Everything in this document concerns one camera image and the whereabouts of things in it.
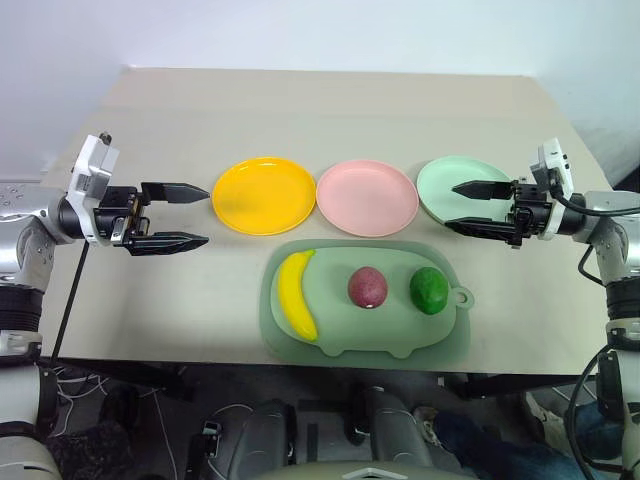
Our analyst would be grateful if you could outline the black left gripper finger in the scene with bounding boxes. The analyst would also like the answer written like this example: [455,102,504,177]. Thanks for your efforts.
[130,232,211,258]
[140,181,212,205]

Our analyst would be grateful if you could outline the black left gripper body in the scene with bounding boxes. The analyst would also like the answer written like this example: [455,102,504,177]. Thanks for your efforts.
[93,185,151,249]

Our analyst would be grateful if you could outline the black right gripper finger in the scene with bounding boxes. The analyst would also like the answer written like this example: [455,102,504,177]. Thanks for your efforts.
[450,180,517,201]
[441,217,515,241]

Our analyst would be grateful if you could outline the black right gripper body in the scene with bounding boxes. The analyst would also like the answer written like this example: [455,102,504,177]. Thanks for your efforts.
[507,179,554,248]

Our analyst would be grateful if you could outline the light green plate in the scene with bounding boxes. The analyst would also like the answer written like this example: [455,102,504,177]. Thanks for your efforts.
[416,156,514,226]

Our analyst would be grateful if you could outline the yellow plate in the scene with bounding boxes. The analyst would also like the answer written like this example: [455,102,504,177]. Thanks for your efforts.
[211,157,317,236]

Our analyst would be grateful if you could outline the pink plate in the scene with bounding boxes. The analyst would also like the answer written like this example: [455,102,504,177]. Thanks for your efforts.
[316,160,419,238]

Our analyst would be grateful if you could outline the purple passion fruit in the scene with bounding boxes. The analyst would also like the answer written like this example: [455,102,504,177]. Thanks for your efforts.
[347,266,389,310]

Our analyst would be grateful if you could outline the green avocado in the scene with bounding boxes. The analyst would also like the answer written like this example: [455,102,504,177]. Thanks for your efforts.
[409,266,449,316]

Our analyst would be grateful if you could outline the yellow banana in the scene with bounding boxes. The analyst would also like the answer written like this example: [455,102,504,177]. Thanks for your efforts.
[277,249,320,344]

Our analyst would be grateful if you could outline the green pig-shaped silicone mat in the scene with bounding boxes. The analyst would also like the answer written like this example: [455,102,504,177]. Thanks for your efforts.
[259,238,476,362]

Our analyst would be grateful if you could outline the dark grey rounded shape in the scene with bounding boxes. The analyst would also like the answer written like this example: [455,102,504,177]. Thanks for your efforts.
[363,384,444,471]
[234,398,297,479]

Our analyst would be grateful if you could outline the blue jeans leg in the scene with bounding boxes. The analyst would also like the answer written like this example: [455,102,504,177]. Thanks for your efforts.
[432,408,584,480]

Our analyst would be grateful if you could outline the grey robot torso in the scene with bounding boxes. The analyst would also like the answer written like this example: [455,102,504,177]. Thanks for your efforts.
[252,460,454,480]

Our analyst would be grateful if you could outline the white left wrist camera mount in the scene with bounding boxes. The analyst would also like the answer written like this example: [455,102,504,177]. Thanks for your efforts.
[67,132,121,247]

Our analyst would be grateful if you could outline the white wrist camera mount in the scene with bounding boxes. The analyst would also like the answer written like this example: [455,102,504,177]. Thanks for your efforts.
[67,132,121,247]
[528,139,574,237]

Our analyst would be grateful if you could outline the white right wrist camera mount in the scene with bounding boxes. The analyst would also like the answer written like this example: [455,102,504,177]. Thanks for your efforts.
[528,139,574,237]

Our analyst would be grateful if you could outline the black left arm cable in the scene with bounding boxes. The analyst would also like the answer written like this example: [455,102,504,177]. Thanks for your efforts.
[48,239,89,364]

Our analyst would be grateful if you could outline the black table frame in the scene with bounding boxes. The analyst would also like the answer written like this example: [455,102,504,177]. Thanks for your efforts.
[42,355,594,402]

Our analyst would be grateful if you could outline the white loose cables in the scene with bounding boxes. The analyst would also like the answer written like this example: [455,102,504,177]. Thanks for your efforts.
[49,367,169,416]

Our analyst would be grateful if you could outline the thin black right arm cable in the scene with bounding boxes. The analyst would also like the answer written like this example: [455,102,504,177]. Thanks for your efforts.
[563,349,609,451]

